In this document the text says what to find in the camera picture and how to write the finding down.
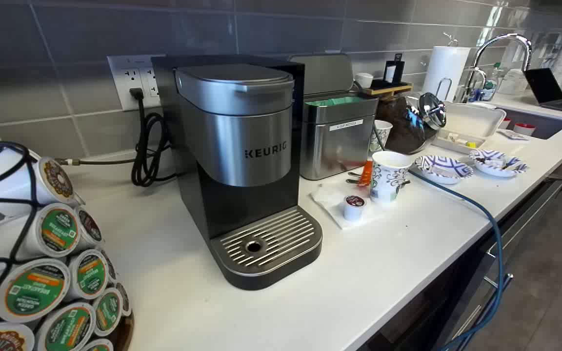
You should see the blue white patterned bowl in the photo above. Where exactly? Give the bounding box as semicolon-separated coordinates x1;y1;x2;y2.
470;148;528;181
413;152;476;187

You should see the silver black Keurig coffee maker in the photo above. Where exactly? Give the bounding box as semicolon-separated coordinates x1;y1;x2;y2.
150;54;325;292

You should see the small open coffee pod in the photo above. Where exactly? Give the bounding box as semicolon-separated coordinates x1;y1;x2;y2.
341;193;368;222

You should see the orange stick packet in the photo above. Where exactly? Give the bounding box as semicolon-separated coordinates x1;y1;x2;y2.
356;158;376;191

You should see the tall patterned paper cup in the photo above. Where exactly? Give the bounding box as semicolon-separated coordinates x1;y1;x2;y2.
370;150;417;205

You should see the small white cup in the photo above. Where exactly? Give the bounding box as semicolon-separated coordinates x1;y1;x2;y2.
353;70;376;92

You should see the wooden countertop rack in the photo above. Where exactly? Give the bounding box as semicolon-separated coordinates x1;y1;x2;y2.
356;80;415;101

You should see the small black box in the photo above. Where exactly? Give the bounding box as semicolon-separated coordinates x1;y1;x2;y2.
382;54;407;88

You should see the metal paper towel holder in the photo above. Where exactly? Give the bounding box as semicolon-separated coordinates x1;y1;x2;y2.
433;76;456;103

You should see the yellow tea packet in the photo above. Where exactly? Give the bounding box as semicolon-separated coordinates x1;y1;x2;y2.
452;134;481;148

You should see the beige plastic container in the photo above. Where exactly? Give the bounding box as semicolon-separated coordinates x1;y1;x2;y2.
431;101;507;156

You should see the white paper towel roll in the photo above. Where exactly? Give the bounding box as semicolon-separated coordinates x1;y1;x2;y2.
421;43;474;103

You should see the green lid coffee pod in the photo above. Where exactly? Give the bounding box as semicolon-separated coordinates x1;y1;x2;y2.
66;248;113;302
91;285;124;339
0;201;85;261
35;300;97;351
0;257;72;326

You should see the dish soap bottle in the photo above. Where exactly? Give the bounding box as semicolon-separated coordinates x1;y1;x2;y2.
479;60;505;103

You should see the chrome kitchen faucet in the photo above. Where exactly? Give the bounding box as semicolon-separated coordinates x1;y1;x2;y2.
460;31;534;105

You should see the steel kitchen sink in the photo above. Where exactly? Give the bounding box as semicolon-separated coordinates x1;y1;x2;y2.
497;105;562;142

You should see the open black laptop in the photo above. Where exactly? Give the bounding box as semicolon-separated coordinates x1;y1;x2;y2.
522;66;562;119

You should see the black power cord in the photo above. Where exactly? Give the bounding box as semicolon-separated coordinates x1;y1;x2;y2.
128;86;181;189

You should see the white wall outlet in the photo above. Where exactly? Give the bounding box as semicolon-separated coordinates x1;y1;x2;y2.
105;53;165;111

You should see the long thin cable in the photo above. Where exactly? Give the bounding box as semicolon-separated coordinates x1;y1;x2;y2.
407;168;515;351

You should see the black wire pod carousel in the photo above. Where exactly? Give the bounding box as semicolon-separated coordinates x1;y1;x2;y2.
0;138;136;351

